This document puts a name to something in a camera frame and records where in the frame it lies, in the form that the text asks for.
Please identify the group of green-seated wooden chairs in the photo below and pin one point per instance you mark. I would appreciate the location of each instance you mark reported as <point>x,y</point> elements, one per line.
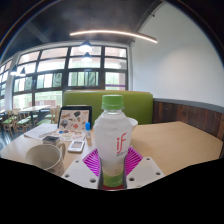
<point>15,121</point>

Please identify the white paper sheets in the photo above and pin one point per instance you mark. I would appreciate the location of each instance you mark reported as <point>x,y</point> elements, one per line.
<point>38,131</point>

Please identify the wooden dining table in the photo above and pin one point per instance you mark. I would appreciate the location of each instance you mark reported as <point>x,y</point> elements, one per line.
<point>33,108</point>

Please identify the green-capped clear drink bottle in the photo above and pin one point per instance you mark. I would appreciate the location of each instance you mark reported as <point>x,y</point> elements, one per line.
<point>112,133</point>

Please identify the group of pendant lamps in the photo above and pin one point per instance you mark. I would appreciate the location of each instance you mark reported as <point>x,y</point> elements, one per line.
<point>85,47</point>

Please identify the small dark box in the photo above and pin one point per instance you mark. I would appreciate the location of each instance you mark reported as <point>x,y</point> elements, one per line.
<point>51,140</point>

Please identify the large black-framed window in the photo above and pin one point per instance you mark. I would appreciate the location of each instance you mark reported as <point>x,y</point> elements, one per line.
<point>53,75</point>

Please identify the small blue-capped bottle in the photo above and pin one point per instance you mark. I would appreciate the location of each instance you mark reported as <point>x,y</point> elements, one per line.
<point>87,131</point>

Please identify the white swirl-print paper cup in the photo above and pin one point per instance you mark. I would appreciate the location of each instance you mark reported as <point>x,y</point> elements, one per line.
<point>45,160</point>

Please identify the tablet with sticker-covered case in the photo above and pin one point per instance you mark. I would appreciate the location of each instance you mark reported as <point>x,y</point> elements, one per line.
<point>74,119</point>

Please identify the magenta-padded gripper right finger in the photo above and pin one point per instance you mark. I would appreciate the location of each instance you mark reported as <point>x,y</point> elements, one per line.
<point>146,172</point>

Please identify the colourful printed sheet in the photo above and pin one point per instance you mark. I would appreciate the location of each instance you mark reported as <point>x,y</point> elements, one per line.
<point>70,135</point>

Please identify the small white rectangular device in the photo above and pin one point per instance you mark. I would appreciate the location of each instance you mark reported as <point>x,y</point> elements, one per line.
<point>76,146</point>

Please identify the green booth seat backrest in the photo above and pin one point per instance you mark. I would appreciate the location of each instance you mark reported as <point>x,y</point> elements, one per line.
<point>136,106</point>

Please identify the long linear ceiling light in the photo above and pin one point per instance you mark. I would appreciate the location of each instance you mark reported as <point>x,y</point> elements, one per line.
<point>113,32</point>

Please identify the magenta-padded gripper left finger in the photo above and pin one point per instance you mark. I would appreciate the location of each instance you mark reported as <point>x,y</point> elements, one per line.
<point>80,174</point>

